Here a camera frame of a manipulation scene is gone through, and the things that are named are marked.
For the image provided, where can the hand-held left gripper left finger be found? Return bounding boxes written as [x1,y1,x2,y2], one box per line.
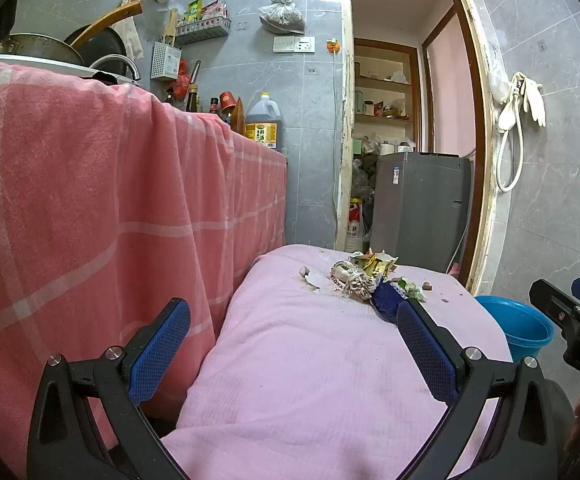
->
[26,297,193,480]

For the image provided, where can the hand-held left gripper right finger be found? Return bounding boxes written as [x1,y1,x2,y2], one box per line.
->
[396,297,558,480]

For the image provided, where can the blue plastic bucket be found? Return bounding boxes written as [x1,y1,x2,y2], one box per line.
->
[474,295,555,363]

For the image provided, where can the dark blue wrapper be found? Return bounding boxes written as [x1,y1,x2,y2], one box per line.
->
[372,282,411,325]

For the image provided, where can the green white scraps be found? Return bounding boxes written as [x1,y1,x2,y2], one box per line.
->
[392,276,427,303]

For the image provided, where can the white patterned wrapper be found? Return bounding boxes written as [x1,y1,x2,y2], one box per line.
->
[327,261,375,302]

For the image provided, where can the pale shell pieces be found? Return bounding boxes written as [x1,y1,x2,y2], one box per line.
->
[297,266,323,292]

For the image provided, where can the light pink towel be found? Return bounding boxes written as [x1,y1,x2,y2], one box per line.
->
[161,244,515,480]

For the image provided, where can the grey washing machine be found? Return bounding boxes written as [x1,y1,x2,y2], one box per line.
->
[370,151,473,275]

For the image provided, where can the red white bottle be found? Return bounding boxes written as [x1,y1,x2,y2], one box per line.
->
[346,197,371,253]

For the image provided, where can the pink plaid cloth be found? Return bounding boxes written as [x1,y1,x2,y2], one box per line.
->
[0,57,289,478]

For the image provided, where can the white plastic bag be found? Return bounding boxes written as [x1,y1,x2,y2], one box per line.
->
[487,45,510,106]

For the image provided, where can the pink door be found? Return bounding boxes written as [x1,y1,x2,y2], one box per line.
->
[422,7,478,158]

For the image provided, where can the cooking oil jug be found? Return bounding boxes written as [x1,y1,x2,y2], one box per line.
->
[245,92,285,152]

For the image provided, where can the red plastic bag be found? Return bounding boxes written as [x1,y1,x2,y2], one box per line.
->
[172,59,193,103]

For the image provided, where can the wooden shelf unit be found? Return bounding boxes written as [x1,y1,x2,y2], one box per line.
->
[354,39,421,161]

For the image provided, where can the white utensil holder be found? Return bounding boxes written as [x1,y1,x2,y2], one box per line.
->
[150,41,181,81]

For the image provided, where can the metal faucet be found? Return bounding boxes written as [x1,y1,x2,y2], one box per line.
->
[90,54,142,83]

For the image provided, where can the white hanging rag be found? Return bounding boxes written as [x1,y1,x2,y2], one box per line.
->
[117,15,145,61]

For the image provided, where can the wooden spatula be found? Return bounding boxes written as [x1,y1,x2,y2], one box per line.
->
[162,8,179,46]

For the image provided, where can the metal pot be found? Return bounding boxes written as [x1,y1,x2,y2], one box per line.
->
[0,0,88,68]

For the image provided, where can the red snack packets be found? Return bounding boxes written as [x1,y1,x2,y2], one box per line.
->
[202,1,229,22]

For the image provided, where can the clear bag of dried goods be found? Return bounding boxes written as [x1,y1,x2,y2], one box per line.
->
[258,0,307,36]

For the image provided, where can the white hose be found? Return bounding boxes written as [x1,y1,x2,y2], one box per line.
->
[494,80,525,193]

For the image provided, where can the wooden door frame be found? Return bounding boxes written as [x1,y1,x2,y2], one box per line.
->
[337,0,508,296]

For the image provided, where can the wok with wooden handle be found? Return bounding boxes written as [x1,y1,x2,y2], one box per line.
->
[64,0,143,68]

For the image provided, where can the white wall shelf basket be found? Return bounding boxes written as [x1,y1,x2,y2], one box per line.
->
[175,17,232,46]

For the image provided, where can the white wall socket plate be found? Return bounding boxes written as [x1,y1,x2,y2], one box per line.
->
[273,36,317,54]

